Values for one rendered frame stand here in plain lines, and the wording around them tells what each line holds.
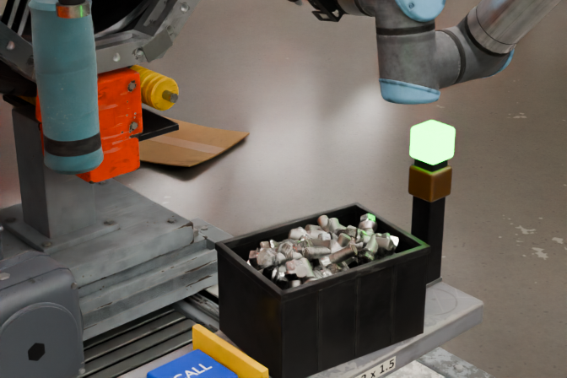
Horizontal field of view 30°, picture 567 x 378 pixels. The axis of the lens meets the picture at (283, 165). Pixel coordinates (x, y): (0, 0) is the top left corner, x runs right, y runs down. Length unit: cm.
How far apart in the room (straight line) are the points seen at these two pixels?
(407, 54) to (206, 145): 140
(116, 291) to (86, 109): 46
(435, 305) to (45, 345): 54
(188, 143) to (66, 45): 144
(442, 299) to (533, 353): 77
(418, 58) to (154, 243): 65
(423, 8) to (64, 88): 53
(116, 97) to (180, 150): 117
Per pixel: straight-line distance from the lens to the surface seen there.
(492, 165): 286
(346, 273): 113
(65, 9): 141
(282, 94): 334
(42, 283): 148
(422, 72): 161
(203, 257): 202
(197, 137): 299
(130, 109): 177
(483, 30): 165
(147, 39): 177
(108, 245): 195
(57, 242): 195
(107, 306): 192
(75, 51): 154
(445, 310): 131
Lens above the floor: 112
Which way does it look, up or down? 23 degrees down
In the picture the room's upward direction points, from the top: straight up
